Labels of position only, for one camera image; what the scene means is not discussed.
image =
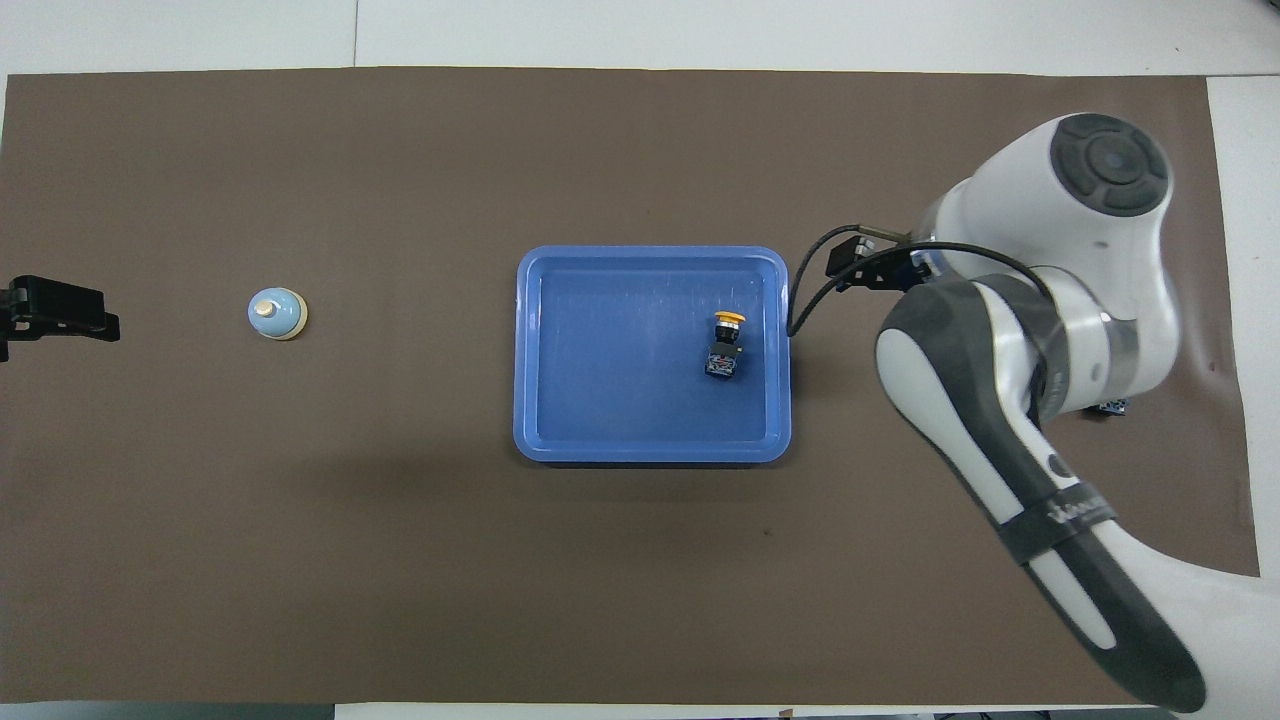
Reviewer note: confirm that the yellow push button switch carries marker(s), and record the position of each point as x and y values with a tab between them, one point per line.
726	355

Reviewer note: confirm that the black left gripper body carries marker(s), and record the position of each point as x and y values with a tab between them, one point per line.
5	320

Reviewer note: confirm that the blue plastic tray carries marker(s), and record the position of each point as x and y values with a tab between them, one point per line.
620	390

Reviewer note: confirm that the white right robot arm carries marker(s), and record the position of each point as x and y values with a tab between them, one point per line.
1090	250

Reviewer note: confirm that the green push button switch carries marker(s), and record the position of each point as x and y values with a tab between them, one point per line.
1112	407

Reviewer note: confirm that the light blue desk bell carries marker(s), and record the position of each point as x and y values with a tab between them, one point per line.
276	313

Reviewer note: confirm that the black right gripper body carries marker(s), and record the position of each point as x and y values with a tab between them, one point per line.
920	270

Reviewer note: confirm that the brown table mat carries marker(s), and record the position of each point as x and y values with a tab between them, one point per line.
400	560

